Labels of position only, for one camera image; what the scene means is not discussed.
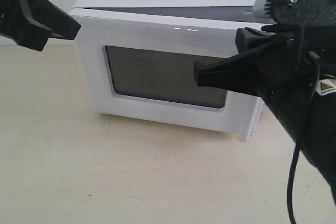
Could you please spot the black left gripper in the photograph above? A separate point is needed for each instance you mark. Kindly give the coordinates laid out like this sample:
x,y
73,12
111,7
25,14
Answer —
x,y
17,23

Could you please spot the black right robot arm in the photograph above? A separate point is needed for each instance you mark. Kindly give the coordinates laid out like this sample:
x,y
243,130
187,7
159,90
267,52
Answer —
x,y
312,125

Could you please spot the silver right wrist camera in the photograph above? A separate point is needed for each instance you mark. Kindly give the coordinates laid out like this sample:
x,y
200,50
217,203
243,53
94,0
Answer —
x,y
303,13

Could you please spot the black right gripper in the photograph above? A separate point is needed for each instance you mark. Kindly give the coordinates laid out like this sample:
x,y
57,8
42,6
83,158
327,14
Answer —
x,y
273,64

